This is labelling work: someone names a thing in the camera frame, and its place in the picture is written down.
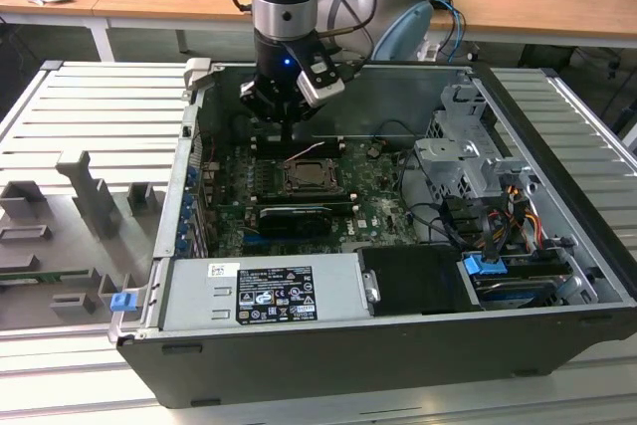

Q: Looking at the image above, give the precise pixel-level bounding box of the hard disk drive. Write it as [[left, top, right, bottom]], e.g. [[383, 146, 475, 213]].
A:
[[472, 273, 563, 307]]

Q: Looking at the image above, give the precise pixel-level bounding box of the black RAM slot bank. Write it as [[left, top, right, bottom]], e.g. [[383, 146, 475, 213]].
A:
[[253, 191, 359, 211], [251, 118, 349, 157]]

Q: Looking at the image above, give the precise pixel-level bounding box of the silver power supply unit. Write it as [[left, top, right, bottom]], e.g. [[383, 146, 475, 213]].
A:
[[161, 253, 374, 331]]

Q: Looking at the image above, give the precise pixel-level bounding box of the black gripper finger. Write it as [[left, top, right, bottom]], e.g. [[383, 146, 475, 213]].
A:
[[287, 105, 320, 147], [238, 79, 289, 147]]

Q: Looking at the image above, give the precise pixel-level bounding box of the grey parts rack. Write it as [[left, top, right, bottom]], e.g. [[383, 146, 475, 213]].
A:
[[0, 149, 168, 331]]

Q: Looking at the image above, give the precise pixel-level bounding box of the green RAM stick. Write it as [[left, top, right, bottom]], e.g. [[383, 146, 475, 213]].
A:
[[0, 270, 66, 285]]

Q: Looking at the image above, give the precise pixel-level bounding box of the black CPU socket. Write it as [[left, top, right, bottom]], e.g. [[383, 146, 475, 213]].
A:
[[279, 156, 348, 198]]

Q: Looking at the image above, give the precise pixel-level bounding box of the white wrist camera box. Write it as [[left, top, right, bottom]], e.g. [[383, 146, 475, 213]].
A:
[[296, 49, 346, 108]]

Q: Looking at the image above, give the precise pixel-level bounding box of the black graphics card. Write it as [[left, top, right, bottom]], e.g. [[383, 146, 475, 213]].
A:
[[257, 203, 333, 240]]

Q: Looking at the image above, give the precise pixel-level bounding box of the green motherboard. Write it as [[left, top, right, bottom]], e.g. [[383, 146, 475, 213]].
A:
[[201, 138, 439, 257]]

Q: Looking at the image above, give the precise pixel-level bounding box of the blue plastic case latch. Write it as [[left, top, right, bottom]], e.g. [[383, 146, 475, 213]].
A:
[[109, 291, 136, 313]]

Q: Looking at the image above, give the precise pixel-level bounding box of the black label sticker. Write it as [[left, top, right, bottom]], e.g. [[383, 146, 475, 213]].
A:
[[235, 266, 319, 324]]

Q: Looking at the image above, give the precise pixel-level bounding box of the blue cable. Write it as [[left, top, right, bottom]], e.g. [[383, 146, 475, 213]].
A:
[[437, 0, 467, 56]]

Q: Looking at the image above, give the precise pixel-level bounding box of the black plastic shroud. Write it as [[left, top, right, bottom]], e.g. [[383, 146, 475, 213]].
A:
[[357, 244, 482, 318]]

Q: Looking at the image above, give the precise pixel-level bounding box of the coloured wire bundle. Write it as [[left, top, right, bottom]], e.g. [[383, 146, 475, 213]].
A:
[[485, 185, 543, 252]]

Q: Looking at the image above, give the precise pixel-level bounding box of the metal socket cover frame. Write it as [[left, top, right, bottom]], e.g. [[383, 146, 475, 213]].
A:
[[282, 158, 345, 196]]

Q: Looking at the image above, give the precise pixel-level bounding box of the grey plastic case handle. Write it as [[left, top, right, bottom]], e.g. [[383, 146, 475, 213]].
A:
[[182, 57, 215, 93]]

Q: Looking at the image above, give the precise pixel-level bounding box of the black open PC case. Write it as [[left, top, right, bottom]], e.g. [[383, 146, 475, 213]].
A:
[[107, 57, 637, 409]]

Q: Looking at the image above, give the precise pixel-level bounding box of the black wire bundle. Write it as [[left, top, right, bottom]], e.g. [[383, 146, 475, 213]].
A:
[[405, 195, 499, 263]]

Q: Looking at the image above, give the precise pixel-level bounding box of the silver metal drive cage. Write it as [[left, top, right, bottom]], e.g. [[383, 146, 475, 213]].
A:
[[412, 84, 543, 207]]

